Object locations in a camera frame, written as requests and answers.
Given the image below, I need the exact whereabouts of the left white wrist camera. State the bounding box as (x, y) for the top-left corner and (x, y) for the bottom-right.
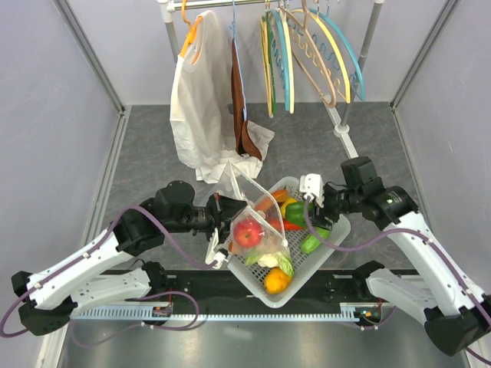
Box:
(205, 228), (229, 270)

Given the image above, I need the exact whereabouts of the blue wire hanger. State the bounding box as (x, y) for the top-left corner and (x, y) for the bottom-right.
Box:
(230, 0), (248, 120)

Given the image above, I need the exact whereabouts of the white cauliflower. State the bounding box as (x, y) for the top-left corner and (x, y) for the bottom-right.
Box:
(245, 251), (295, 278)

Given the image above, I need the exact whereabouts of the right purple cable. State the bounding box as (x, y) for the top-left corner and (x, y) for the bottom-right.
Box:
(302, 195), (491, 365)

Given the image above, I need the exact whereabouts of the white t-shirt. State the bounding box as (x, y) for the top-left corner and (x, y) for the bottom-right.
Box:
(170, 11), (275, 184)

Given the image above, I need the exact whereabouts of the yellow plastic hanger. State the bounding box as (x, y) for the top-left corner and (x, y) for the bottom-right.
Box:
(290, 8), (361, 107)

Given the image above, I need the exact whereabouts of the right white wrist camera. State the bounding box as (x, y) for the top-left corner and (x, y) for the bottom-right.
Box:
(298, 173), (324, 207)

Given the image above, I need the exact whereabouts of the green hanger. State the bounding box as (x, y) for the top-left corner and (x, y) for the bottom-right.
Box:
(265, 11), (276, 116)

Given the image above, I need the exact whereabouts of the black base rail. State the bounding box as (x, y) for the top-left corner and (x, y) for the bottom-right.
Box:
(84, 264), (434, 316)

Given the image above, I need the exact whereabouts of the cream hanger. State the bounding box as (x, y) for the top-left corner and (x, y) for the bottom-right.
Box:
(260, 17), (274, 118)

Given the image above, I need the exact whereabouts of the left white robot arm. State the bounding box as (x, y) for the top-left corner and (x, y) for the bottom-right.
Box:
(9, 180), (248, 336)

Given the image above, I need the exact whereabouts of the teal plastic hanger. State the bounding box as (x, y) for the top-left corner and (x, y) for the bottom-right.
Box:
(309, 8), (366, 103)

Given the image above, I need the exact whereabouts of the light blue hanger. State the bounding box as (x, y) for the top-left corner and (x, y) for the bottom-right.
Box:
(271, 9), (290, 111)

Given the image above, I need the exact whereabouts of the white plastic basket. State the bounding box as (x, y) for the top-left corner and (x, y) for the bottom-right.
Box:
(228, 176), (351, 308)

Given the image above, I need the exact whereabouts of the light green cucumber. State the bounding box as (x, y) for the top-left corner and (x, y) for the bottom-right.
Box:
(301, 228), (331, 255)

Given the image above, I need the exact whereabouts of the green bell pepper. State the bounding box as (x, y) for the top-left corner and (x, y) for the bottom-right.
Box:
(285, 202), (306, 227)

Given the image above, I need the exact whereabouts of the orange carrot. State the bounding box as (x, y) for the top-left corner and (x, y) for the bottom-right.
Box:
(282, 219), (304, 231)

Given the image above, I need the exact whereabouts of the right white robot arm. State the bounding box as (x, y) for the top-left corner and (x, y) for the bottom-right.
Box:
(300, 156), (490, 356)

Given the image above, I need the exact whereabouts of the purple cable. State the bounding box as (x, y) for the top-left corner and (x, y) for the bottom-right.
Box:
(302, 195), (491, 365)
(0, 205), (223, 348)

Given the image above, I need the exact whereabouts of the orange hanger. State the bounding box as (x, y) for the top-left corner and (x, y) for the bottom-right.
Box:
(180, 0), (203, 58)

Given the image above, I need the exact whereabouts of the red apple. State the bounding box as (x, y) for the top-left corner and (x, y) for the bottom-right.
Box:
(233, 218), (265, 249)

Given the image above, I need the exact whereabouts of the white slotted cable duct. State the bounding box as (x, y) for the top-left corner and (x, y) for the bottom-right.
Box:
(72, 304), (359, 322)

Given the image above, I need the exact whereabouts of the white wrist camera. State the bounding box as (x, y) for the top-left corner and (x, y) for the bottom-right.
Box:
(205, 228), (229, 270)
(298, 173), (324, 207)

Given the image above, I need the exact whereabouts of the yellow lemon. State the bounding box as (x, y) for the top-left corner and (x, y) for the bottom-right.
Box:
(280, 197), (298, 219)

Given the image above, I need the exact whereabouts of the orange pumpkin slice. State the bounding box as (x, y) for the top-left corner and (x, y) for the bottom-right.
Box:
(271, 189), (289, 203)

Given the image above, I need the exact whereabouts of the clear dotted zip top bag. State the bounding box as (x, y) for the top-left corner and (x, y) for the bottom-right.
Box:
(217, 163), (294, 275)

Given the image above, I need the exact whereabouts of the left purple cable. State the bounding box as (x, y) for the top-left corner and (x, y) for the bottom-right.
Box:
(0, 205), (223, 348)

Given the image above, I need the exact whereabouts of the grey clothes rack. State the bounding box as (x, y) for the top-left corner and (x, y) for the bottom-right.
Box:
(157, 0), (384, 162)

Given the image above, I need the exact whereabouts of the orange tangerine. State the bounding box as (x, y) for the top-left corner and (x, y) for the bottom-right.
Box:
(263, 268), (292, 294)

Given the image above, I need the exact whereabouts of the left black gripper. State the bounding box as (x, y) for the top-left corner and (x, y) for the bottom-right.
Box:
(164, 193), (248, 247)

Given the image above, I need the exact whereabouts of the brown cloth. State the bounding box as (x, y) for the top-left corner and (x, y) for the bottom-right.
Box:
(231, 38), (262, 161)

